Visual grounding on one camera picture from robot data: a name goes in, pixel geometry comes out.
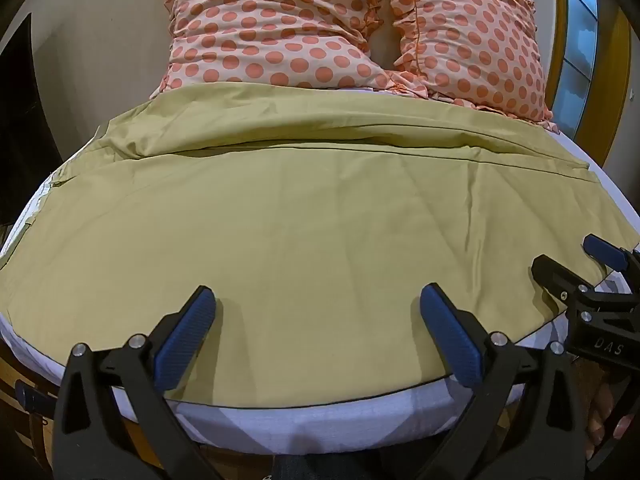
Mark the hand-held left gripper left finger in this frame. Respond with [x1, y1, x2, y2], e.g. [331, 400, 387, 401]
[52, 286, 221, 480]

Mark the olive green bed sheet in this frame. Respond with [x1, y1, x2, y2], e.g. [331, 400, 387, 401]
[0, 85, 640, 409]

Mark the orange polka dot pillow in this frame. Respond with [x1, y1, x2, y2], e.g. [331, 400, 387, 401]
[372, 0, 559, 134]
[150, 0, 397, 100]

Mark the yellow framed glass window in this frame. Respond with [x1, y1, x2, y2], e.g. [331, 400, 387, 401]
[520, 0, 632, 171]

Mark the person's right hand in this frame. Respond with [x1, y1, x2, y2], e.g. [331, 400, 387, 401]
[586, 372, 626, 463]

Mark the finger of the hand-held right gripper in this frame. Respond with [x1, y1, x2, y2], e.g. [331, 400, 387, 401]
[530, 254, 640, 322]
[582, 233, 640, 281]

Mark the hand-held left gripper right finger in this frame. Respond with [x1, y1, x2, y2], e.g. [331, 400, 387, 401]
[419, 283, 589, 480]

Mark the white mattress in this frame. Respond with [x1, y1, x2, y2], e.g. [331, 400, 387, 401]
[0, 89, 640, 455]

